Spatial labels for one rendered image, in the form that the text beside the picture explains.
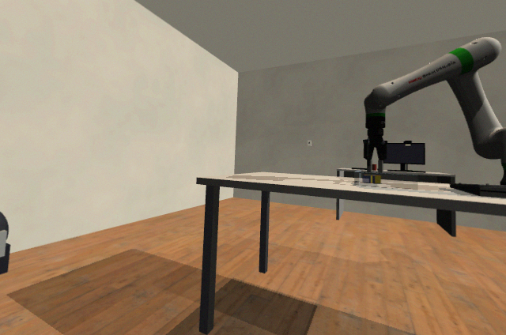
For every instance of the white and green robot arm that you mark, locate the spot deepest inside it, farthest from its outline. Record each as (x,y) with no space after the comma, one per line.
(488,136)

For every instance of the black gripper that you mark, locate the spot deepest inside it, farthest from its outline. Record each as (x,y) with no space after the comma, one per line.
(375,139)

